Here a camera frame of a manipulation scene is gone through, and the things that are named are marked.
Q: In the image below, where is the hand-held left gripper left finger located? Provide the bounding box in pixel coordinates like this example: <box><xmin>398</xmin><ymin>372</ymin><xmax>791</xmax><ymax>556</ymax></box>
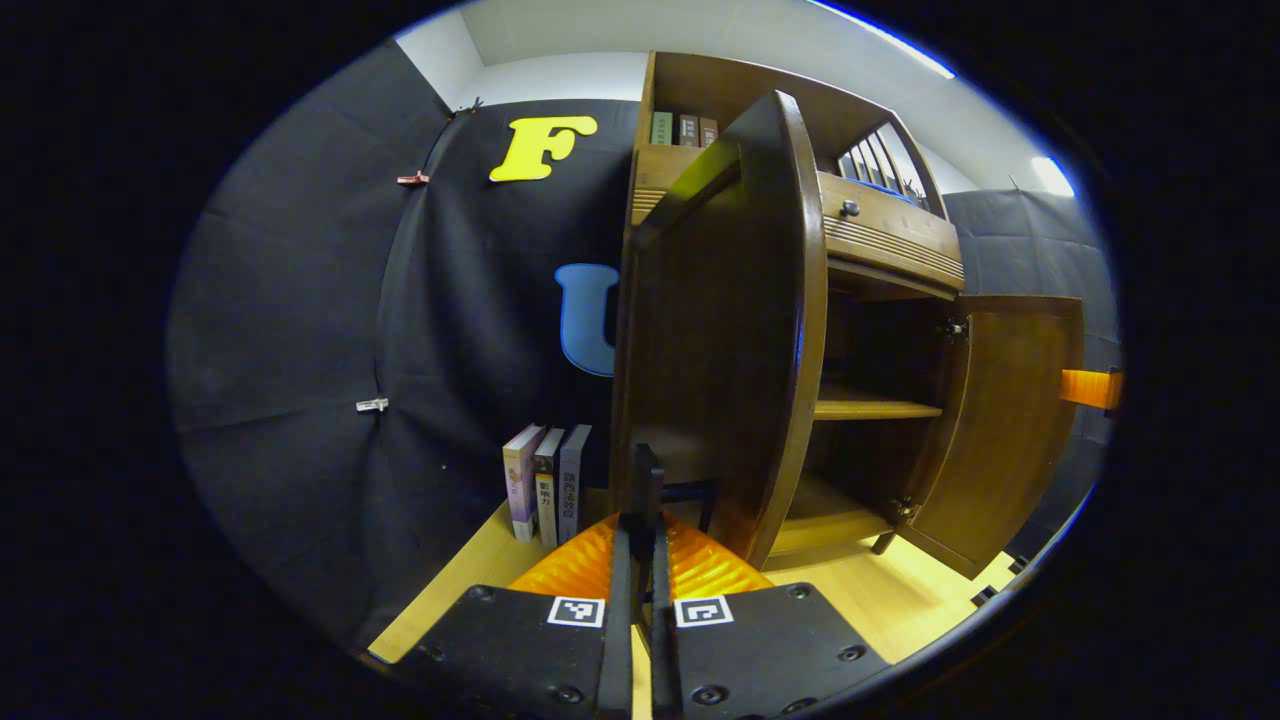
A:
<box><xmin>400</xmin><ymin>515</ymin><xmax>636</xmax><ymax>720</ymax></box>

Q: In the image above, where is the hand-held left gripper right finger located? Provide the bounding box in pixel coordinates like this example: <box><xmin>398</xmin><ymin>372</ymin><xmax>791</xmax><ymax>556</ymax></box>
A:
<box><xmin>650</xmin><ymin>512</ymin><xmax>891</xmax><ymax>720</ymax></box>

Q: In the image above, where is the wooden shoe cabinet door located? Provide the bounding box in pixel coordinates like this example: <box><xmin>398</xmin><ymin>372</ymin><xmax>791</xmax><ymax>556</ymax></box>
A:
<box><xmin>905</xmin><ymin>295</ymin><xmax>1086</xmax><ymax>581</ymax></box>
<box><xmin>610</xmin><ymin>90</ymin><xmax>829</xmax><ymax>571</ymax></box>

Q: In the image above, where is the black door handle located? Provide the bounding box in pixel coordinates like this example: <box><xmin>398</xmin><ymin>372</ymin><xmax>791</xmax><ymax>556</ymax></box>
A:
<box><xmin>630</xmin><ymin>443</ymin><xmax>666</xmax><ymax>531</ymax></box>

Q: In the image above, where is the wooden double-door shoe cabinet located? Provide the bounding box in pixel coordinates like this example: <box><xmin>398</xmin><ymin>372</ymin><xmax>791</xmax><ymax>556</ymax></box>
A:
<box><xmin>610</xmin><ymin>50</ymin><xmax>1086</xmax><ymax>581</ymax></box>

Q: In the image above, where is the wooden cabinet drawer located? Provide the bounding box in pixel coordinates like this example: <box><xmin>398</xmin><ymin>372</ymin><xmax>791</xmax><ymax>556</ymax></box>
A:
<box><xmin>632</xmin><ymin>143</ymin><xmax>966</xmax><ymax>293</ymax></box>

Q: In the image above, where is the dark yellow-label book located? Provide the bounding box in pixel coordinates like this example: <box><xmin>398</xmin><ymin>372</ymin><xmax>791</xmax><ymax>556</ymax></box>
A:
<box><xmin>533</xmin><ymin>428</ymin><xmax>566</xmax><ymax>549</ymax></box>

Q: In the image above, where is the grey book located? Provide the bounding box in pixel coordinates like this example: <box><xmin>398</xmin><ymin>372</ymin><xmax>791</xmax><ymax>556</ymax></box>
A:
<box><xmin>557</xmin><ymin>424</ymin><xmax>593</xmax><ymax>544</ymax></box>

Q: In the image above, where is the wooden inner shelf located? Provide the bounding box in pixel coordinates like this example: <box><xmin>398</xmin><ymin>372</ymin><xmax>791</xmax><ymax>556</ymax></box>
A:
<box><xmin>815</xmin><ymin>398</ymin><xmax>943</xmax><ymax>421</ymax></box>

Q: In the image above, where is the black backdrop cloth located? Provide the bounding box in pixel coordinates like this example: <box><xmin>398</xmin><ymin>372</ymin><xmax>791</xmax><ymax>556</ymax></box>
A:
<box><xmin>170</xmin><ymin>45</ymin><xmax>1121</xmax><ymax>651</ymax></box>

